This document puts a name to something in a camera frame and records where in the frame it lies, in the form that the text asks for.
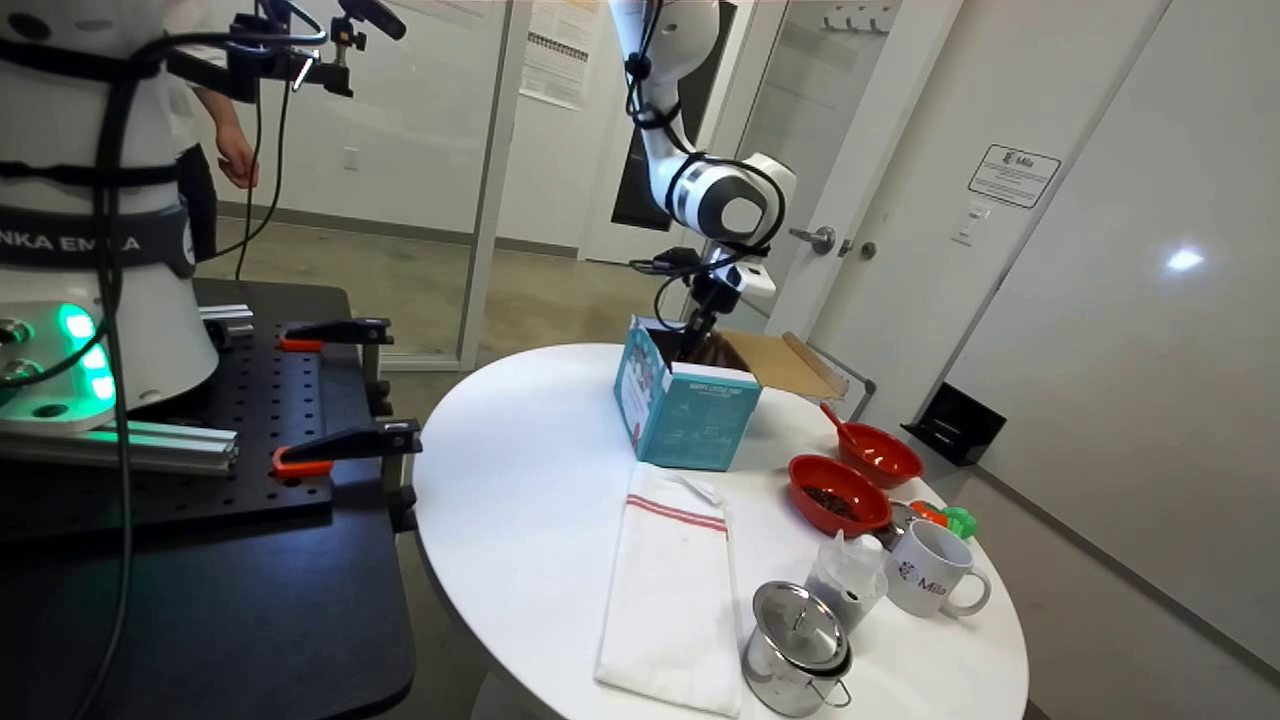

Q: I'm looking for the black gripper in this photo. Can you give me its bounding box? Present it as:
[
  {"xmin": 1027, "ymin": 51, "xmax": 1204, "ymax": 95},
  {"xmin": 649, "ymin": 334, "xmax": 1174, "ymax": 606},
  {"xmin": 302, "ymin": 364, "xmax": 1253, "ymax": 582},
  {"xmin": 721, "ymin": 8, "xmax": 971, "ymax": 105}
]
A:
[{"xmin": 681, "ymin": 270, "xmax": 747, "ymax": 364}]

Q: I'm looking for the teal cardboard box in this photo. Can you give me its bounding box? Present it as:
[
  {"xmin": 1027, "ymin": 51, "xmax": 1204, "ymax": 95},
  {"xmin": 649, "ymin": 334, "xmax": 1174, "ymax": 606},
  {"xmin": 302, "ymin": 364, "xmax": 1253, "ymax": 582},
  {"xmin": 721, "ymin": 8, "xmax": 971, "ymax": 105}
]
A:
[{"xmin": 607, "ymin": 317, "xmax": 847, "ymax": 475}]

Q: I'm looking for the red bowl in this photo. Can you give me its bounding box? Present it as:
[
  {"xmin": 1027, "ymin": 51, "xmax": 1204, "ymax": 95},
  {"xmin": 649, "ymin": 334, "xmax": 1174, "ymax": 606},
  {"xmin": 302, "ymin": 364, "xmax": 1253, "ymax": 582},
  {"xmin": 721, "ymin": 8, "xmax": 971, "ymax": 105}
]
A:
[{"xmin": 785, "ymin": 452, "xmax": 897, "ymax": 545}]

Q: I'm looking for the white towel with red stripes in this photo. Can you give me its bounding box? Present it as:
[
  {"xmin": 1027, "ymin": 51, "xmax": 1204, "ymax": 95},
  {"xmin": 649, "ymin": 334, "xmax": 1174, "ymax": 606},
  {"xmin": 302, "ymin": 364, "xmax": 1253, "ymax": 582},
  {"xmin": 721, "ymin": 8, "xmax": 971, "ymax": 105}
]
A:
[{"xmin": 592, "ymin": 488, "xmax": 742, "ymax": 720}]

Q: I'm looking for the black case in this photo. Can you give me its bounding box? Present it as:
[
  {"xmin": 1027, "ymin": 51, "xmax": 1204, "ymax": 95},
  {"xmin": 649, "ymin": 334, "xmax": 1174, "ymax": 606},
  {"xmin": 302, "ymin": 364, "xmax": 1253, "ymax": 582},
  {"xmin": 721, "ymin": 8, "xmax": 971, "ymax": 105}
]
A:
[{"xmin": 905, "ymin": 379, "xmax": 1010, "ymax": 474}]

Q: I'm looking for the green and orange toy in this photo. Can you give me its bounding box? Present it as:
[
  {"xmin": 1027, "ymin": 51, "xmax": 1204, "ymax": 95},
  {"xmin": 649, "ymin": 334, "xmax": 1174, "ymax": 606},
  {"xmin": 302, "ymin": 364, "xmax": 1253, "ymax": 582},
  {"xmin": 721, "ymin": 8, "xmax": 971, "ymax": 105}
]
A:
[{"xmin": 908, "ymin": 495, "xmax": 982, "ymax": 545}]

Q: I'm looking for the white mug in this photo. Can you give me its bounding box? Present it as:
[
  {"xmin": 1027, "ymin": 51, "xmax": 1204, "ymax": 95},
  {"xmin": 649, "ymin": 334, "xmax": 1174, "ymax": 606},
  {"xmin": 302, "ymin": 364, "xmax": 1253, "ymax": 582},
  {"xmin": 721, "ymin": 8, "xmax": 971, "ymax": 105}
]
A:
[{"xmin": 885, "ymin": 516, "xmax": 997, "ymax": 625}]

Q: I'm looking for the steel pot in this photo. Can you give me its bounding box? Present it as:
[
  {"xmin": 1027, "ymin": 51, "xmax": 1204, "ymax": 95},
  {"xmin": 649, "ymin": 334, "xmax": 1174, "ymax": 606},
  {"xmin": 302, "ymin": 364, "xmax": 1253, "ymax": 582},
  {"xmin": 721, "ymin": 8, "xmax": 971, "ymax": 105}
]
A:
[{"xmin": 737, "ymin": 575, "xmax": 858, "ymax": 720}]

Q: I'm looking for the small black orange clamp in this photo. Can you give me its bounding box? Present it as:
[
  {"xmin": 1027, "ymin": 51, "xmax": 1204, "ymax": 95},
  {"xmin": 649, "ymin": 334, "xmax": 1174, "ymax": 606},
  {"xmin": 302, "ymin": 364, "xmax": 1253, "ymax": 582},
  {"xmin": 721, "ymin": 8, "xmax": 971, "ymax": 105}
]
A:
[{"xmin": 275, "ymin": 313, "xmax": 398, "ymax": 393}]

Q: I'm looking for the large black orange clamp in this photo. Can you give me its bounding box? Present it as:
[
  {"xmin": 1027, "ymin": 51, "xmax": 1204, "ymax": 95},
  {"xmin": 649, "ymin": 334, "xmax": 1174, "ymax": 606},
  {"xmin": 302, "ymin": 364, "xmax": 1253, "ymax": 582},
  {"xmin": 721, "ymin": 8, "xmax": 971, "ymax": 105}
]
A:
[{"xmin": 266, "ymin": 411, "xmax": 426, "ymax": 532}]

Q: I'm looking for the black perforated workbench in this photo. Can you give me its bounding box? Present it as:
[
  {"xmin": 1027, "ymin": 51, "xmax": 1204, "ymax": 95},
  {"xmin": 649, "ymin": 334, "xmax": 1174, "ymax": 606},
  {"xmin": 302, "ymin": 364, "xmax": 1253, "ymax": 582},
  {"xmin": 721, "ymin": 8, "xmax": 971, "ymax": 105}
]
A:
[{"xmin": 0, "ymin": 275, "xmax": 420, "ymax": 720}]

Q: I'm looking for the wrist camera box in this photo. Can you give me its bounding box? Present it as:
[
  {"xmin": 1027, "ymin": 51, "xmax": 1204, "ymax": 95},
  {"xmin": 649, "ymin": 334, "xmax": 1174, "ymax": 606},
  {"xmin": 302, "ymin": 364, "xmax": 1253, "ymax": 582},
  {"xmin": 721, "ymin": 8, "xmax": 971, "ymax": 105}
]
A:
[{"xmin": 721, "ymin": 258, "xmax": 785, "ymax": 322}]

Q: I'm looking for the silver door handle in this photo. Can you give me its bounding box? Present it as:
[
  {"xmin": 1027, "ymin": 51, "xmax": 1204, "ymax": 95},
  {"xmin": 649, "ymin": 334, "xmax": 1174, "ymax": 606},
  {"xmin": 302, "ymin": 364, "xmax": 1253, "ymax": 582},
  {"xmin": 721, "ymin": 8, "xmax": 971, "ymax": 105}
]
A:
[{"xmin": 785, "ymin": 220, "xmax": 885, "ymax": 270}]

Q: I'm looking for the red pan with handle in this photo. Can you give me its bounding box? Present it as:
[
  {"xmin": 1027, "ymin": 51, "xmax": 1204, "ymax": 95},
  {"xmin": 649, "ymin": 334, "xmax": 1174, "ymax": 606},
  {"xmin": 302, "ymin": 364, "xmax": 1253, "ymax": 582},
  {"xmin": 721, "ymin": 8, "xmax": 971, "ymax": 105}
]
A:
[{"xmin": 817, "ymin": 400, "xmax": 928, "ymax": 492}]

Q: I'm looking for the white wall sign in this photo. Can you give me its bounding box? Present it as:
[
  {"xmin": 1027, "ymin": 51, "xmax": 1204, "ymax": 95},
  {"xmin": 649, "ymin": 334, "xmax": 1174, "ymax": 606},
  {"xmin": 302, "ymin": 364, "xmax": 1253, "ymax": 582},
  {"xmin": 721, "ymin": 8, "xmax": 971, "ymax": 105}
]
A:
[{"xmin": 962, "ymin": 142, "xmax": 1068, "ymax": 212}]

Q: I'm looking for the black camera on tripod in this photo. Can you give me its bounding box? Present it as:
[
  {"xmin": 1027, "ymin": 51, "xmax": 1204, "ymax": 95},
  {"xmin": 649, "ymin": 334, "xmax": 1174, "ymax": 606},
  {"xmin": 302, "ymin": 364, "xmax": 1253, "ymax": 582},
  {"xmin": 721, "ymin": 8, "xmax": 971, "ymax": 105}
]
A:
[{"xmin": 221, "ymin": 0, "xmax": 413, "ymax": 101}]

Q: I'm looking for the aluminium rail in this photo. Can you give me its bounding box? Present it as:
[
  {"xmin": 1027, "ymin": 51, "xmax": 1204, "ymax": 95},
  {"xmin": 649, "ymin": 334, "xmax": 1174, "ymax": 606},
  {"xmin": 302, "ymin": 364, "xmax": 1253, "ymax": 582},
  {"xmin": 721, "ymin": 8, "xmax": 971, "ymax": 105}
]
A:
[{"xmin": 0, "ymin": 415, "xmax": 243, "ymax": 481}]

